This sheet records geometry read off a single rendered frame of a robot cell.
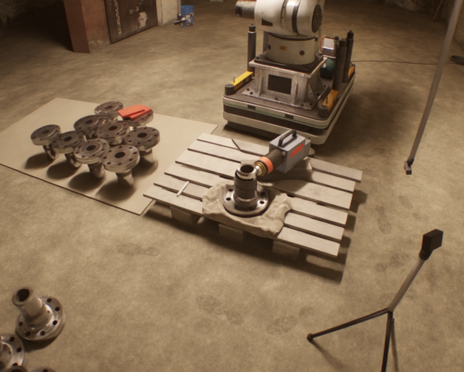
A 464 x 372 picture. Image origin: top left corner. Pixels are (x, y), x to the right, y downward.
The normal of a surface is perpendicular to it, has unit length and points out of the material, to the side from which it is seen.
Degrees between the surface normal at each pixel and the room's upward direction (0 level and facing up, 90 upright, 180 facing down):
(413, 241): 0
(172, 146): 0
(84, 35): 90
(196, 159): 0
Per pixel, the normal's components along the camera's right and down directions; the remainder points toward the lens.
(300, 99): -0.47, 0.56
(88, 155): 0.00, -0.77
